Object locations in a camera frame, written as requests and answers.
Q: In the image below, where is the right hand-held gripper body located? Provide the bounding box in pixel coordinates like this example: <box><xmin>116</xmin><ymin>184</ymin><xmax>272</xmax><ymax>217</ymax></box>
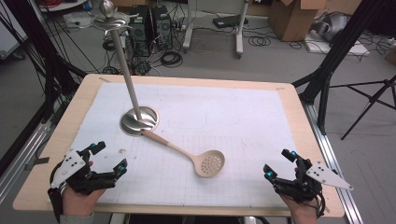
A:
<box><xmin>272</xmin><ymin>157</ymin><xmax>354</xmax><ymax>203</ymax></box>

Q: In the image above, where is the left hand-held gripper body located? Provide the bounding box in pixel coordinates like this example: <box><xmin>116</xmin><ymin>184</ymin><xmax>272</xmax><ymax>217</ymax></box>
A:
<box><xmin>49</xmin><ymin>148</ymin><xmax>120</xmax><ymax>196</ymax></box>

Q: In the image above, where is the beige slotted spoon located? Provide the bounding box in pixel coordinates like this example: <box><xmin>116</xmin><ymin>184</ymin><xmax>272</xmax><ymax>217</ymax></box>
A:
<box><xmin>140</xmin><ymin>129</ymin><xmax>226</xmax><ymax>179</ymax></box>

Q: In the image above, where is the person's left hand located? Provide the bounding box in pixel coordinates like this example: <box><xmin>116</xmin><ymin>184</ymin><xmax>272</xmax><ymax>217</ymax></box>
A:
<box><xmin>61</xmin><ymin>160</ymin><xmax>107</xmax><ymax>217</ymax></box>

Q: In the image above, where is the person's right hand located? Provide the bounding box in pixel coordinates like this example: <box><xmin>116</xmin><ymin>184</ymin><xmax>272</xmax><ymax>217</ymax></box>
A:
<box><xmin>278</xmin><ymin>167</ymin><xmax>321</xmax><ymax>224</ymax></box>

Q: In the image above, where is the black tape strip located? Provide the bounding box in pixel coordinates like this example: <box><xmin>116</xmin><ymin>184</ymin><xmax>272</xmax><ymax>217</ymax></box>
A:
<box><xmin>24</xmin><ymin>157</ymin><xmax>50</xmax><ymax>171</ymax></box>

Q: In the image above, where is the white grid paper mat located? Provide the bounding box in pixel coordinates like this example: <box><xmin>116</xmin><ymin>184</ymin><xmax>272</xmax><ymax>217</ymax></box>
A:
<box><xmin>66</xmin><ymin>82</ymin><xmax>298</xmax><ymax>209</ymax></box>

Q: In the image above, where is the metal utensil stand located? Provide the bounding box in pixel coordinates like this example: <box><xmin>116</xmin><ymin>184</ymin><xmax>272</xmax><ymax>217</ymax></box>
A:
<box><xmin>92</xmin><ymin>0</ymin><xmax>161</xmax><ymax>137</ymax></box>

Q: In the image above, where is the black tripod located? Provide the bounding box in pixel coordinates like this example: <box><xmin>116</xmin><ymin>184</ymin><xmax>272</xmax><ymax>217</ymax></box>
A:
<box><xmin>330</xmin><ymin>74</ymin><xmax>396</xmax><ymax>141</ymax></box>

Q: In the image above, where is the white foam board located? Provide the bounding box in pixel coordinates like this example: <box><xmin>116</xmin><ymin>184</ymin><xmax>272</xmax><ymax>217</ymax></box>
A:
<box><xmin>303</xmin><ymin>32</ymin><xmax>372</xmax><ymax>58</ymax></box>

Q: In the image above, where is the black computer tower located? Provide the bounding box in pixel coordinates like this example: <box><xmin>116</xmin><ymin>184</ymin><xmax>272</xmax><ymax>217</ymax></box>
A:
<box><xmin>128</xmin><ymin>6</ymin><xmax>153</xmax><ymax>58</ymax></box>
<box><xmin>151</xmin><ymin>5</ymin><xmax>174</xmax><ymax>50</ymax></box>

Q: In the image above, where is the white stand leg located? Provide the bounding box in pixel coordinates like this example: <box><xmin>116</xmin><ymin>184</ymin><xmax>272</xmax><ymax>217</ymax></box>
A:
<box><xmin>234</xmin><ymin>0</ymin><xmax>250</xmax><ymax>60</ymax></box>
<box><xmin>181</xmin><ymin>0</ymin><xmax>199</xmax><ymax>53</ymax></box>

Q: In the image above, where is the open cardboard box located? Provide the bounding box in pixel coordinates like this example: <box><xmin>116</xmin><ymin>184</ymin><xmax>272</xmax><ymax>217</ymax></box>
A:
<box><xmin>268</xmin><ymin>0</ymin><xmax>328</xmax><ymax>43</ymax></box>

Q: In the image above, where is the grey bag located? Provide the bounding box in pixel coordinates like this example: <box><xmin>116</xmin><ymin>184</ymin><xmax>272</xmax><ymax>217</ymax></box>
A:
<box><xmin>311</xmin><ymin>11</ymin><xmax>351</xmax><ymax>43</ymax></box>

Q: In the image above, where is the black flat device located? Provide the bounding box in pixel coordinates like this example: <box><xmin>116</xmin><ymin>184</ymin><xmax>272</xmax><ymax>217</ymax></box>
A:
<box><xmin>212</xmin><ymin>13</ymin><xmax>250</xmax><ymax>30</ymax></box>

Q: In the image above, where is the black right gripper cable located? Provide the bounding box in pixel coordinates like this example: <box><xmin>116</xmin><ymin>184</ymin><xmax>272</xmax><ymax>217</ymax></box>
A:
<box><xmin>314</xmin><ymin>189</ymin><xmax>327</xmax><ymax>219</ymax></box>

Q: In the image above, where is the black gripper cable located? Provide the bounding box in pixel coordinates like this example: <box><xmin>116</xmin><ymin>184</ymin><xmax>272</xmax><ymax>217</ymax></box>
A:
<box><xmin>314</xmin><ymin>189</ymin><xmax>327</xmax><ymax>219</ymax></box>
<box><xmin>47</xmin><ymin>161</ymin><xmax>64</xmax><ymax>223</ymax></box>

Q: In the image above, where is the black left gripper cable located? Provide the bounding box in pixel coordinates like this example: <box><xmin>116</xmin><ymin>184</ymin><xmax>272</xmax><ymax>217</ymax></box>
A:
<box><xmin>47</xmin><ymin>161</ymin><xmax>64</xmax><ymax>223</ymax></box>

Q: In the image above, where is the aluminium rail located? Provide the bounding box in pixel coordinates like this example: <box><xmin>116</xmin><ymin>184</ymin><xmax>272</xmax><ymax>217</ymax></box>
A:
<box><xmin>303</xmin><ymin>102</ymin><xmax>364</xmax><ymax>224</ymax></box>
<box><xmin>0</xmin><ymin>119</ymin><xmax>53</xmax><ymax>204</ymax></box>

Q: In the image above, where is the black metal frame post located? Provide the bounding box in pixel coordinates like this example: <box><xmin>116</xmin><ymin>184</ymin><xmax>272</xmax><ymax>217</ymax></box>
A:
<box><xmin>0</xmin><ymin>0</ymin><xmax>89</xmax><ymax>125</ymax></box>
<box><xmin>291</xmin><ymin>0</ymin><xmax>396</xmax><ymax>136</ymax></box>

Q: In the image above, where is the black coiled cable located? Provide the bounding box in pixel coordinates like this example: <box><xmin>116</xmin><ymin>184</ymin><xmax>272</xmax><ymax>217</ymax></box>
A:
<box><xmin>160</xmin><ymin>50</ymin><xmax>184</xmax><ymax>68</ymax></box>
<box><xmin>247</xmin><ymin>35</ymin><xmax>273</xmax><ymax>49</ymax></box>

